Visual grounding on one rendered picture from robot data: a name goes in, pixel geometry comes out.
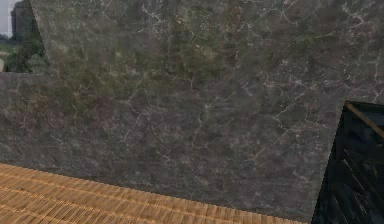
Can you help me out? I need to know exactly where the black cabinet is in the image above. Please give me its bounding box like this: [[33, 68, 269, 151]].
[[310, 100, 384, 224]]

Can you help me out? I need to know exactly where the window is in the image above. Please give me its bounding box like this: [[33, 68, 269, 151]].
[[0, 0, 52, 75]]

